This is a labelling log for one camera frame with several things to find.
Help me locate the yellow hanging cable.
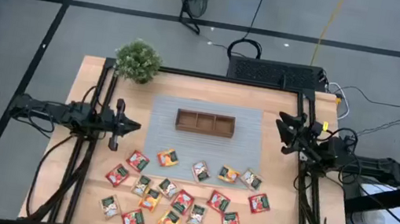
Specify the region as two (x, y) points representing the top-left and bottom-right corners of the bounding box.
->
(310, 0), (350, 70)

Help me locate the red tea bag packet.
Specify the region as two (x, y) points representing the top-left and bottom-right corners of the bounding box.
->
(168, 187), (197, 217)
(120, 205), (149, 224)
(221, 209), (244, 224)
(245, 190), (273, 217)
(205, 188), (233, 215)
(124, 148), (152, 174)
(103, 161), (133, 190)

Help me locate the wooden three-compartment box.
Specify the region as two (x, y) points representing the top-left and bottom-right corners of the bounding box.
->
(174, 108), (237, 139)

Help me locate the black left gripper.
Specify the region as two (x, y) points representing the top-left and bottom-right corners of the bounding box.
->
(97, 96), (145, 155)

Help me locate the white plastic container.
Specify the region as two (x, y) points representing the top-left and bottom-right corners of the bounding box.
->
(346, 178), (400, 224)

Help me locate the potted green plant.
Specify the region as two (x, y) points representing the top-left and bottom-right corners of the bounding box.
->
(111, 35), (167, 87)

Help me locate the dark green snack bag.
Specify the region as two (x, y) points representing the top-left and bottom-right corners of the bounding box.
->
(96, 192), (124, 222)

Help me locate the black computer case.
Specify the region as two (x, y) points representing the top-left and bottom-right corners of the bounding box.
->
(226, 53), (330, 94)

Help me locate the black coiled floor cable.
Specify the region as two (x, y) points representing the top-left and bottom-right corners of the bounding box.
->
(226, 0), (272, 64)

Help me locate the grey woven placemat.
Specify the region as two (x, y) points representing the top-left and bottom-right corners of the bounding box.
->
(139, 92), (270, 193)

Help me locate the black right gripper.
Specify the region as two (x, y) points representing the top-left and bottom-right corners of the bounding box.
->
(270, 110), (329, 163)

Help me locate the beige tea bag packet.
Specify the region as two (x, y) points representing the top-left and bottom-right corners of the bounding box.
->
(130, 173), (154, 199)
(189, 159), (213, 185)
(155, 176), (182, 201)
(185, 203), (208, 224)
(238, 167), (266, 193)

